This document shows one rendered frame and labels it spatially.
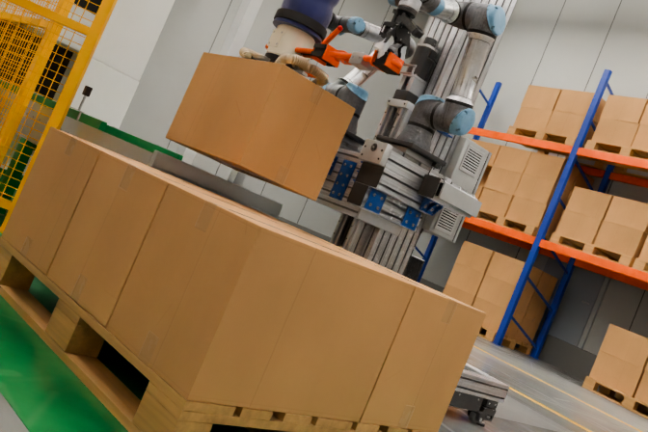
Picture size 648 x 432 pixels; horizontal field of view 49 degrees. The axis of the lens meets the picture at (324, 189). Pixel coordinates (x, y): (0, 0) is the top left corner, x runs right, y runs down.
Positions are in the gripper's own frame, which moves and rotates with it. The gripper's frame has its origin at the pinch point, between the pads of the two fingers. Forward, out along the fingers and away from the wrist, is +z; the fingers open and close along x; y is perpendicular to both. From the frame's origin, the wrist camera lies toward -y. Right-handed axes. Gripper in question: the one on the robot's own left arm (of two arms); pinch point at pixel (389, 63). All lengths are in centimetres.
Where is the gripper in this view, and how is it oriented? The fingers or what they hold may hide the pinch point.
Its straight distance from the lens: 251.0
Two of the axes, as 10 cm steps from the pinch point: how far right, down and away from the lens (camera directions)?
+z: -3.9, 9.2, -0.6
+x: -6.8, -3.4, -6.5
